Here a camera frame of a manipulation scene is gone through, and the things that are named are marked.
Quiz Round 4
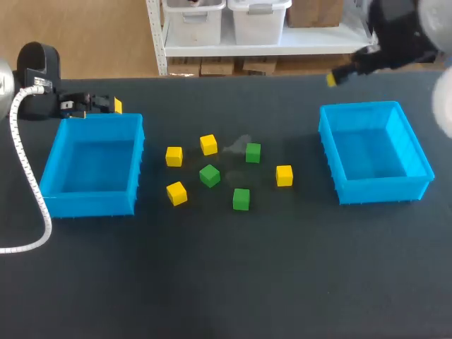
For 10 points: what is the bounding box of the brown cardboard box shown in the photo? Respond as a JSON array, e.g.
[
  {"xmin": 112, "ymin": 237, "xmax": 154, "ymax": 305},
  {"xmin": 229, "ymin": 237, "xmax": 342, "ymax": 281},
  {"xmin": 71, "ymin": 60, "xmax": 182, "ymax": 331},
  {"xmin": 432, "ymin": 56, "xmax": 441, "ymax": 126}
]
[{"xmin": 286, "ymin": 0, "xmax": 345, "ymax": 28}]

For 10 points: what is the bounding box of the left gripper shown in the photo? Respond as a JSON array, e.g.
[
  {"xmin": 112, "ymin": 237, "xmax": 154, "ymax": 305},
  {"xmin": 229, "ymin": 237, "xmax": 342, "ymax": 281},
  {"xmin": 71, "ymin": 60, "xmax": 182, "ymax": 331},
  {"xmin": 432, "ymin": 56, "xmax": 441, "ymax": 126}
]
[{"xmin": 16, "ymin": 41, "xmax": 124, "ymax": 121}]

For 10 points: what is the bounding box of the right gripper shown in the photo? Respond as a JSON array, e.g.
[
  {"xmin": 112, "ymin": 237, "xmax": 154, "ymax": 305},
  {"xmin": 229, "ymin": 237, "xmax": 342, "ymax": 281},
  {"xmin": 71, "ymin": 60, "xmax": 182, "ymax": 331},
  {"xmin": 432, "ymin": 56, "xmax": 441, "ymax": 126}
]
[{"xmin": 326, "ymin": 0, "xmax": 441, "ymax": 88}]

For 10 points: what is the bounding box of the blue plastic bin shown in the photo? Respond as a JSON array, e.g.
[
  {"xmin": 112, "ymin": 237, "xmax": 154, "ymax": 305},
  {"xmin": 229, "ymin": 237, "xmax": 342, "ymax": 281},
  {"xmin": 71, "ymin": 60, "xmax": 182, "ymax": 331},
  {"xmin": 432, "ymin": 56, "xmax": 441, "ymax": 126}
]
[
  {"xmin": 319, "ymin": 100, "xmax": 436, "ymax": 206},
  {"xmin": 39, "ymin": 112, "xmax": 145, "ymax": 219}
]

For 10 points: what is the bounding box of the yellow cube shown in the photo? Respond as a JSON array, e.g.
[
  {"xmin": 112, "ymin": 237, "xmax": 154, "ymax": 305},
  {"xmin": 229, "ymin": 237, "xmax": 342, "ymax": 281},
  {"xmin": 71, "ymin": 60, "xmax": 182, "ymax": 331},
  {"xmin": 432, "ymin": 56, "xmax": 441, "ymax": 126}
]
[
  {"xmin": 166, "ymin": 181, "xmax": 189, "ymax": 207},
  {"xmin": 199, "ymin": 133, "xmax": 219, "ymax": 156},
  {"xmin": 165, "ymin": 146, "xmax": 184, "ymax": 167},
  {"xmin": 275, "ymin": 165, "xmax": 294, "ymax": 187}
]

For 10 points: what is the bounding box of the white storage box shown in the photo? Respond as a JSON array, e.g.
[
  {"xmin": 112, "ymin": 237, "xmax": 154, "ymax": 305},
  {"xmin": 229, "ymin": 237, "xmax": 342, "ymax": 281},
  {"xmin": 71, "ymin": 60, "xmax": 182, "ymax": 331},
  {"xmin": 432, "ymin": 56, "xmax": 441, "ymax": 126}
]
[
  {"xmin": 227, "ymin": 0, "xmax": 293, "ymax": 46},
  {"xmin": 161, "ymin": 0, "xmax": 227, "ymax": 47}
]

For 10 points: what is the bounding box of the white cable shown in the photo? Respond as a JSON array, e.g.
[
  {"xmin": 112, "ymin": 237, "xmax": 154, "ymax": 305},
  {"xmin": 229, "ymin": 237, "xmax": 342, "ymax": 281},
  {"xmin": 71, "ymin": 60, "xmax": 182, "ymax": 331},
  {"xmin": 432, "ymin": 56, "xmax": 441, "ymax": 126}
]
[{"xmin": 0, "ymin": 86, "xmax": 53, "ymax": 255}]

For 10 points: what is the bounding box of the white metal shelf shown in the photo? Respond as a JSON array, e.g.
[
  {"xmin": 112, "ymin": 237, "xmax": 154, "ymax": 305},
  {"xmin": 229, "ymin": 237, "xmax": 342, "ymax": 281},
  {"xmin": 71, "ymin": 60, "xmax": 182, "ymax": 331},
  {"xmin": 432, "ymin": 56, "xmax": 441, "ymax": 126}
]
[{"xmin": 145, "ymin": 0, "xmax": 378, "ymax": 76}]

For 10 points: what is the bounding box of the green cube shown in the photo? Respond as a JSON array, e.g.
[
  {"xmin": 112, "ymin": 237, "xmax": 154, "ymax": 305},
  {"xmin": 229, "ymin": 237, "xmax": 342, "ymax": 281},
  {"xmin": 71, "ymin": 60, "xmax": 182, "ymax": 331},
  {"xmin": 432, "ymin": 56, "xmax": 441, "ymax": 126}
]
[
  {"xmin": 245, "ymin": 143, "xmax": 262, "ymax": 164},
  {"xmin": 198, "ymin": 164, "xmax": 222, "ymax": 189},
  {"xmin": 232, "ymin": 188, "xmax": 251, "ymax": 212}
]

